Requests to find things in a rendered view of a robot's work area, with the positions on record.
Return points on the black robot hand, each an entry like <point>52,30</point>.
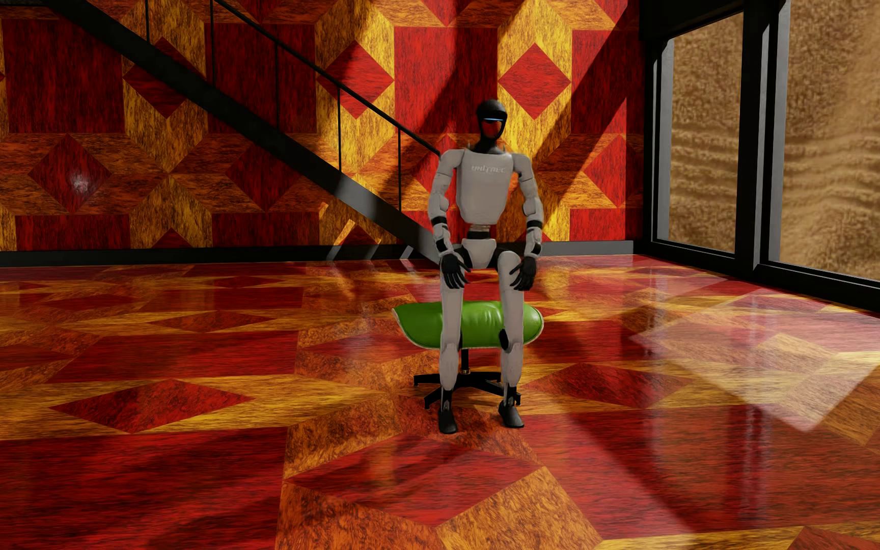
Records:
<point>453,271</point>
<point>524,273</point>

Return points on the dark lime swivel chair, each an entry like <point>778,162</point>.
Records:
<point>478,325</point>

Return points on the white left robot leg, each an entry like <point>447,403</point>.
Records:
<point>512,321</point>

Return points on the white robot leg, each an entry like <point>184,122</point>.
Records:
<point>451,328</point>
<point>512,321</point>

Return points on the white right robot leg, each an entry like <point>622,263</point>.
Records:
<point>451,328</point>

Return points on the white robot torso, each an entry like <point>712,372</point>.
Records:
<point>486,191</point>

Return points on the black robot head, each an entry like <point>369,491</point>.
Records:
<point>491,114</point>

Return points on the black stair railing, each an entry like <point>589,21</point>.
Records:
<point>339,114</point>

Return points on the black staircase with railing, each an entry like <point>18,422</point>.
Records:
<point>257,126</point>

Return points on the black window frame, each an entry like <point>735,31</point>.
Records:
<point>753,137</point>

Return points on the black wall baseboard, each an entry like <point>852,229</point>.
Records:
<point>180,256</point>

